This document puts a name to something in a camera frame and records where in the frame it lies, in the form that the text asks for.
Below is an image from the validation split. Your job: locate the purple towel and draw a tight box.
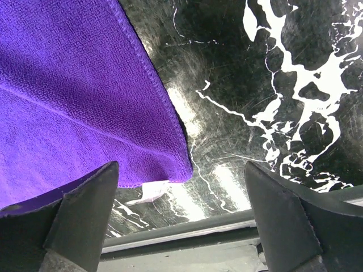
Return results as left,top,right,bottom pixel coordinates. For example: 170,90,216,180
1,1,192,207

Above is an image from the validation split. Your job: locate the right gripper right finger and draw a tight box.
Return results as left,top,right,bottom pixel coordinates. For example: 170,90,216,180
244,161,362,271

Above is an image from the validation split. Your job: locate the black marble pattern mat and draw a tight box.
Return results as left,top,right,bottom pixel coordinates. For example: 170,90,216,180
107,1,362,237

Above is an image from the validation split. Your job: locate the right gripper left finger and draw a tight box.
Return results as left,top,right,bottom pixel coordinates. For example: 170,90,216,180
1,161,119,271

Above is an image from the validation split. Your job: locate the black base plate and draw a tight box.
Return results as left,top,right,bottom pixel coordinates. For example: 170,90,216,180
96,186,363,272

